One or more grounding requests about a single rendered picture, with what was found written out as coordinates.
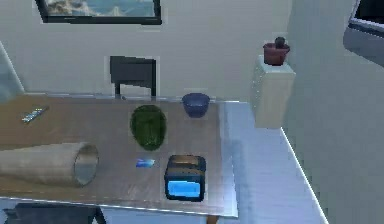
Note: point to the cream pedestal stand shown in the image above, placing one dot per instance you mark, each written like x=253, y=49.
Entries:
x=271, y=96

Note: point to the black box blue screen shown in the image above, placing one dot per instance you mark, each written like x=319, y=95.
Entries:
x=185, y=178

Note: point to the blue card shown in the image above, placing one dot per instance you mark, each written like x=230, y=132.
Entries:
x=145, y=163

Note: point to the brown wooden table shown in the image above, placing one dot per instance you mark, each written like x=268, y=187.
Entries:
x=100, y=133

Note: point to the grey remote control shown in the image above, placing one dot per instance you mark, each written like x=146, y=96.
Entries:
x=34, y=114

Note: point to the dark framed window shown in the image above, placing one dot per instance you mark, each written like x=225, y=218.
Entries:
x=365, y=28

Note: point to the dark chair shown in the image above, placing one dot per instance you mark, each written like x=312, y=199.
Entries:
x=50, y=213

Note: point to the cactus in red pot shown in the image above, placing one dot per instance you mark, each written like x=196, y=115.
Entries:
x=276, y=52

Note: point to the black framed wall picture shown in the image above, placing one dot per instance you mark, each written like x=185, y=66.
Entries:
x=100, y=18

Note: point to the blue bowl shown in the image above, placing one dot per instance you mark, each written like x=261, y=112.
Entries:
x=195, y=105

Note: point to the black chair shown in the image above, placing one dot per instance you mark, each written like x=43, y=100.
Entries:
x=133, y=71

